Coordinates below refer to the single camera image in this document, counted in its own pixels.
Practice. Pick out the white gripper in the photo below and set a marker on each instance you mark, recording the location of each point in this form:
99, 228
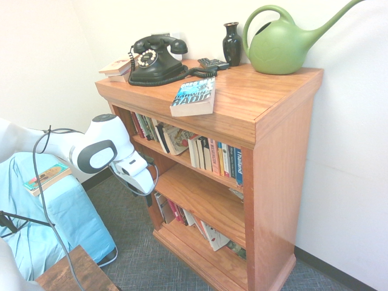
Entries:
135, 172

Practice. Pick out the blue Darwin's Radio paperback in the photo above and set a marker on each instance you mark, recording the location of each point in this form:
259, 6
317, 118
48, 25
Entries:
194, 97

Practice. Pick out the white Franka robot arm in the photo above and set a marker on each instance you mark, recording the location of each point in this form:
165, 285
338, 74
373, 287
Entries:
100, 133

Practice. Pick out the grey cover book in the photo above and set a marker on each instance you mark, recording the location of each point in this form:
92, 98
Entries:
165, 209

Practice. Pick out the thin white leaning book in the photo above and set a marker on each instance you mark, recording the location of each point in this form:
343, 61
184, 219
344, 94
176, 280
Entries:
188, 218

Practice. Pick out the black white leaning book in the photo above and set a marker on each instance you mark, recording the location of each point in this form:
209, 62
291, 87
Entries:
162, 138

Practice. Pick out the cartoon cover book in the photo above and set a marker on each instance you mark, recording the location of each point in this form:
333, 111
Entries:
179, 141

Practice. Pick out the green striped spine book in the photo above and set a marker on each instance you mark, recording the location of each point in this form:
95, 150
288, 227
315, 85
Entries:
146, 128

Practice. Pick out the dark red spine book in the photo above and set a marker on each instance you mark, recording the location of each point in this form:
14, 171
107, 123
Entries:
136, 125

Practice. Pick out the black spine white book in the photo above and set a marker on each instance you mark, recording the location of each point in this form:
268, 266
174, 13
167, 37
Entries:
206, 154

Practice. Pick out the pink Washington book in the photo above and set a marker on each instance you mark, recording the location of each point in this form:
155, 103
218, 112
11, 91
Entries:
214, 157

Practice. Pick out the white playing card book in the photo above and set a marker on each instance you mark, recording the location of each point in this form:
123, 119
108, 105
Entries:
215, 236

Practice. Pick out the yellow spine book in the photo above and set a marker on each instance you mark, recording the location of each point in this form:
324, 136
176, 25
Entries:
221, 160

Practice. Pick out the thin white spine book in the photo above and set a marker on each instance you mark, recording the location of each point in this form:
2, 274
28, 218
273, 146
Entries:
226, 160

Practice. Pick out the dark teal spine book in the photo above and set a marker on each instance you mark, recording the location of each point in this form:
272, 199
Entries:
232, 163

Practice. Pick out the teal orange cover book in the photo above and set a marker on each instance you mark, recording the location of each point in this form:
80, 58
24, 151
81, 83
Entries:
47, 179

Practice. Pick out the blue Thailand book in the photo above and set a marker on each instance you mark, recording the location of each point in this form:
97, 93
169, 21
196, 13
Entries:
239, 166

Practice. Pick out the green floral book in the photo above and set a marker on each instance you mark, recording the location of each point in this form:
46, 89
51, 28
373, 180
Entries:
238, 250

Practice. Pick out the cream paperback book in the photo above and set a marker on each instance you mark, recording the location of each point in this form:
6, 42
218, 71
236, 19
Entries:
118, 77

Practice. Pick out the light blue cloth cover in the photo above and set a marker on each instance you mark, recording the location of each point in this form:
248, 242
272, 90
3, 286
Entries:
69, 221

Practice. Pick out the flat lying magazine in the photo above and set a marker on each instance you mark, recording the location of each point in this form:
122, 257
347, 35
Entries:
237, 194

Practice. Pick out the dark wooden side table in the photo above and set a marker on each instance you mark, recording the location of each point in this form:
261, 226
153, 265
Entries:
82, 272

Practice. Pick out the black rotary telephone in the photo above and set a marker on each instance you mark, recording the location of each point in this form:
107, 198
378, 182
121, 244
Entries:
182, 75
154, 65

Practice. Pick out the black tripod stand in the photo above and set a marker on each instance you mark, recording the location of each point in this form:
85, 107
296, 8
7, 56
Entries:
18, 219

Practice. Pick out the wooden bookshelf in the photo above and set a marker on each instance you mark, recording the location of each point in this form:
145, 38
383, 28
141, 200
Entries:
272, 157

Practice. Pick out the black remote control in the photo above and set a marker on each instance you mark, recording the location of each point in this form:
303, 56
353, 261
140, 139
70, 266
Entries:
213, 63

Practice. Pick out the black glossy vase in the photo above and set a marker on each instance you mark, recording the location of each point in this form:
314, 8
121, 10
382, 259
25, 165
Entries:
232, 45

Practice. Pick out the green plastic watering can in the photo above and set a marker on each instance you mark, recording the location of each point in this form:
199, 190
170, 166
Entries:
276, 51

